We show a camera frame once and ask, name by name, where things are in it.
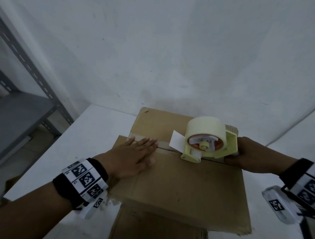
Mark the person's right hand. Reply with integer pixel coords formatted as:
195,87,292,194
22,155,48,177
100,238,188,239
224,137,298,176

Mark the person's left hand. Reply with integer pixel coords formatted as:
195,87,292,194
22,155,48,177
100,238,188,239
98,137,158,184

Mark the yellow tape dispenser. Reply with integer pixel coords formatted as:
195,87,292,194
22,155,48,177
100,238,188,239
169,124,239,163

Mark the brown cardboard box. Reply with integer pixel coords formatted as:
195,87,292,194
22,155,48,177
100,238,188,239
108,107,252,236

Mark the person's left forearm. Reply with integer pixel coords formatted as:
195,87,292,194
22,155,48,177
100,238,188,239
0,182,75,239

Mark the clear packing tape roll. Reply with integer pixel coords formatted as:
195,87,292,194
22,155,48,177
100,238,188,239
185,116,226,156

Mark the flat cardboard sheet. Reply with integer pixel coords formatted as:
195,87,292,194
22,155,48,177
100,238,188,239
108,204,208,239

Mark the black wristband with marker tiles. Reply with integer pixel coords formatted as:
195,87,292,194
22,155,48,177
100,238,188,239
52,158,109,210
279,158,315,213

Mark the grey metal shelf rack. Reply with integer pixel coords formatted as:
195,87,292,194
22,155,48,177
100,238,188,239
0,7,75,170

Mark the white wrist camera unit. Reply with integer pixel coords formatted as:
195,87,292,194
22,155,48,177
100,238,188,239
262,186,307,225
78,196,107,220

